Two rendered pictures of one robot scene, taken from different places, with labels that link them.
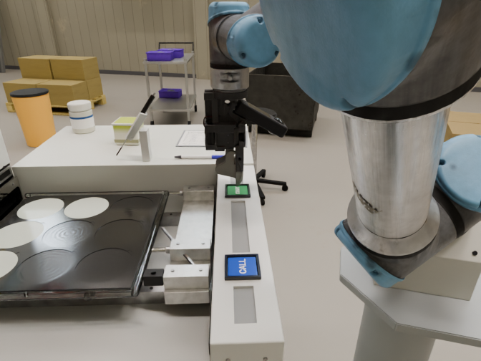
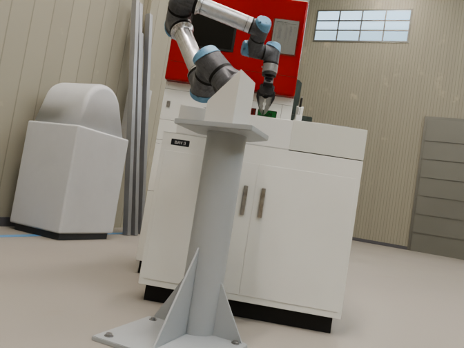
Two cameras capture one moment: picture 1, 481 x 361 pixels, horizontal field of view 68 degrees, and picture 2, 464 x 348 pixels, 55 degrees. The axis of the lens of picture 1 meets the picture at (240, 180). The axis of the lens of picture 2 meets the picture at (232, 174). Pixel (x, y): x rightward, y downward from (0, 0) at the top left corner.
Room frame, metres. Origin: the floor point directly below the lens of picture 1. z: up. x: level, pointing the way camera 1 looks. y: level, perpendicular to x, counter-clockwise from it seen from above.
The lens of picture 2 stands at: (0.87, -2.14, 0.55)
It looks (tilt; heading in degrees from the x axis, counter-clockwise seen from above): 3 degrees up; 97
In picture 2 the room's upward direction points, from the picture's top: 9 degrees clockwise
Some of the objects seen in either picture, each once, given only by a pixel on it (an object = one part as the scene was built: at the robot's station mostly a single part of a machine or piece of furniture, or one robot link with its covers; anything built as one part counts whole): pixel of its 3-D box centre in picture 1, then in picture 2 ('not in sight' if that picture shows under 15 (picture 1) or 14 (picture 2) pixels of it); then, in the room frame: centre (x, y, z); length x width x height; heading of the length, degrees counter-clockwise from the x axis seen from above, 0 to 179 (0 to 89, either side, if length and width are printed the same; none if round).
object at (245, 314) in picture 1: (239, 251); (234, 128); (0.58, 0.00, 0.89); 0.55 x 0.09 x 0.14; 2
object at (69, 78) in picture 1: (54, 84); not in sight; (5.20, 2.68, 0.34); 1.16 x 0.84 x 0.68; 73
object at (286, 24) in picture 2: not in sight; (239, 59); (0.42, 0.90, 1.52); 0.81 x 0.75 x 0.60; 2
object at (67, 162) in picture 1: (149, 163); (320, 148); (1.02, 0.28, 0.89); 0.62 x 0.35 x 0.14; 92
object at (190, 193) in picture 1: (199, 192); not in sight; (0.83, 0.11, 0.89); 0.08 x 0.03 x 0.03; 92
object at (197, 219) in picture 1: (195, 238); not in sight; (0.66, 0.10, 0.87); 0.36 x 0.08 x 0.03; 2
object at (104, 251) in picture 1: (69, 233); not in sight; (0.63, 0.37, 0.90); 0.34 x 0.34 x 0.01; 2
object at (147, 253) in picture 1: (154, 232); not in sight; (0.64, 0.19, 0.90); 0.38 x 0.01 x 0.01; 2
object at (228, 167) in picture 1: (229, 170); (261, 105); (0.69, 0.02, 1.02); 0.06 x 0.03 x 0.09; 92
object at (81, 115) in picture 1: (81, 117); not in sight; (1.13, 0.52, 1.01); 0.07 x 0.07 x 0.10
